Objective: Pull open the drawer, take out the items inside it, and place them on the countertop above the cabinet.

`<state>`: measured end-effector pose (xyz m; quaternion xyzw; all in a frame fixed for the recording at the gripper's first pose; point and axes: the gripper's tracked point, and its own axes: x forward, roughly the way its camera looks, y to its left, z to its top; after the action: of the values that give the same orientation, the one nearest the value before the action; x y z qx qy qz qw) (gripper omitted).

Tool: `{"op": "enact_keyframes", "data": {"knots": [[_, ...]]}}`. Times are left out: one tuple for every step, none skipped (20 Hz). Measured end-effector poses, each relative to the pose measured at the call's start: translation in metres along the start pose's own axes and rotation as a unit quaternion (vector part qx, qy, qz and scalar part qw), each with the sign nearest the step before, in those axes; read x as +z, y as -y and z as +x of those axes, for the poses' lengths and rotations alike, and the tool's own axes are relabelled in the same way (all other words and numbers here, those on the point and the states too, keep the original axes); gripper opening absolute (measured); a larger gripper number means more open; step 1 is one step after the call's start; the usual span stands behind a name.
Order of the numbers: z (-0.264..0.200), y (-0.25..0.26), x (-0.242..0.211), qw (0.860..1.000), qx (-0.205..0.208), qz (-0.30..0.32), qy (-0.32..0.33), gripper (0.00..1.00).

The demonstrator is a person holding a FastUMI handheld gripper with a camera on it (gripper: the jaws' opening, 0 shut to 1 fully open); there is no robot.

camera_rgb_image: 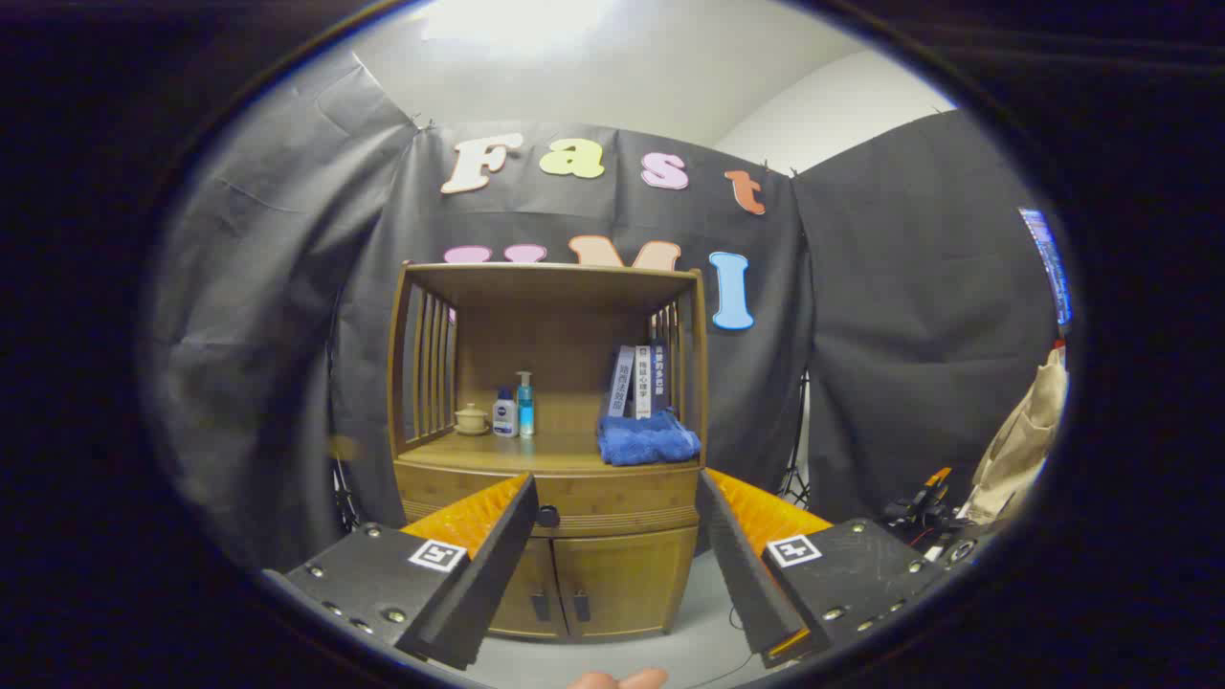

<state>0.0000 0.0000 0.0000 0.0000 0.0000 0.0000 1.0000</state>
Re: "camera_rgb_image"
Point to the black and orange clamp tool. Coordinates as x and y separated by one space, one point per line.
924 507

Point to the wooden drawer with black knob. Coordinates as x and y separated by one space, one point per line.
622 498

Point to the dark blue book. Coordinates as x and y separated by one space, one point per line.
659 378

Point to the black backdrop cloth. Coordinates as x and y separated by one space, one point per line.
861 335

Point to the wooden countertop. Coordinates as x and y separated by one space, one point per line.
536 452

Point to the blue folded towel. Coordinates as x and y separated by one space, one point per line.
646 440

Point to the blue pump bottle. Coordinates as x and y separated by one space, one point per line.
525 411

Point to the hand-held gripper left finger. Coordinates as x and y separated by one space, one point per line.
488 584

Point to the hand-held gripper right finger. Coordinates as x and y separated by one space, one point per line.
746 574

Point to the beige cloth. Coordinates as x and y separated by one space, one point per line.
1024 431

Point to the white lotion bottle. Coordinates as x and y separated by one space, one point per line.
504 419

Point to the computer monitor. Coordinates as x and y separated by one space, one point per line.
1048 263

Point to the beige lidded teacup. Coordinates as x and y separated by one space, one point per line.
471 419

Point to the wooden cabinet door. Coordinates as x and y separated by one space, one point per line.
622 579
536 593

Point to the lilac book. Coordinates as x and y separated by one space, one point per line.
622 383

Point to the wooden cabinet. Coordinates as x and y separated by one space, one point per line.
574 335

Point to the black tripod stand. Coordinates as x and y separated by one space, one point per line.
796 478

